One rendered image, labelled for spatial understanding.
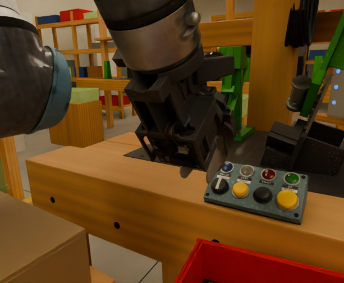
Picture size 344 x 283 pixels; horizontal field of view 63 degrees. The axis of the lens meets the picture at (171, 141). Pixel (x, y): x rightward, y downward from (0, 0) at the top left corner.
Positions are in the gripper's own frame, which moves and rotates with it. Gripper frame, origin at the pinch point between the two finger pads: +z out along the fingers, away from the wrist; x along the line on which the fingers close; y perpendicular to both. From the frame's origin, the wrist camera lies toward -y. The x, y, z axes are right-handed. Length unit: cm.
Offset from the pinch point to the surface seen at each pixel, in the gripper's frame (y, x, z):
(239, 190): 0.4, 3.2, 6.0
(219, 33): -73, -27, 20
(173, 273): -2, -44, 106
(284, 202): 0.7, 10.0, 6.0
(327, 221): -0.1, 15.7, 10.3
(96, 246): -2, -106, 122
